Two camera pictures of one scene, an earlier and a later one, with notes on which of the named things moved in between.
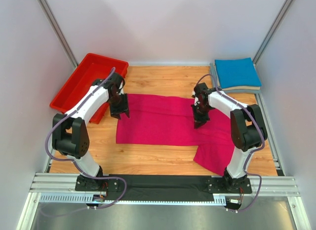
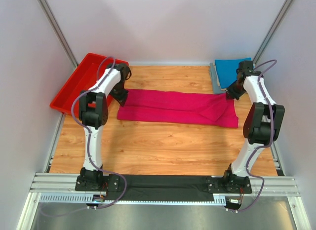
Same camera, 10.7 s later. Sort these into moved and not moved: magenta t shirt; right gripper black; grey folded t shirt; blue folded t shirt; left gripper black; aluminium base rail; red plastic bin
Moved: magenta t shirt; left gripper black; right gripper black
Not moved: aluminium base rail; blue folded t shirt; red plastic bin; grey folded t shirt
